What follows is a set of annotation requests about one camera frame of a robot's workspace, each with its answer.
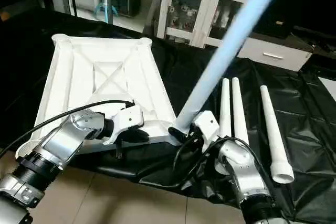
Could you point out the white plastic table top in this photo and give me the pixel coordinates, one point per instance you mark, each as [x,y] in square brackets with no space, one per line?
[105,72]

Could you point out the white plastic table leg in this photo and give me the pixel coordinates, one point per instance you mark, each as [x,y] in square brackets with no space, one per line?
[239,108]
[224,108]
[226,51]
[273,135]

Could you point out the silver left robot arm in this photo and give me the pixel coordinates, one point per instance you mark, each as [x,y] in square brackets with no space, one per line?
[52,145]

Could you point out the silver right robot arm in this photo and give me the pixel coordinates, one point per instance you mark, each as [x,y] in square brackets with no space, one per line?
[244,171]

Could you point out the black plastic mat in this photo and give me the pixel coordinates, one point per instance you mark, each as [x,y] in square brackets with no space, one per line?
[31,66]

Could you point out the white drawer unit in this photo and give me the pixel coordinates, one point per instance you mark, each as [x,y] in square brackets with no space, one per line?
[275,53]

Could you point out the white glass-door cabinet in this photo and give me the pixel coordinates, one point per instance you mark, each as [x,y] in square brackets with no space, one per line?
[189,9]

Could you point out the light blue plastic object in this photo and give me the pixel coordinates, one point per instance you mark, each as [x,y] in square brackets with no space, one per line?
[105,9]

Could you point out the black low cabinet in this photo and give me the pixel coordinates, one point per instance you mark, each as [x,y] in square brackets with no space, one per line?
[310,3]

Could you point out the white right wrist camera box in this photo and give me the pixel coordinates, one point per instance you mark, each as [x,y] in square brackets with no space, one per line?
[207,127]

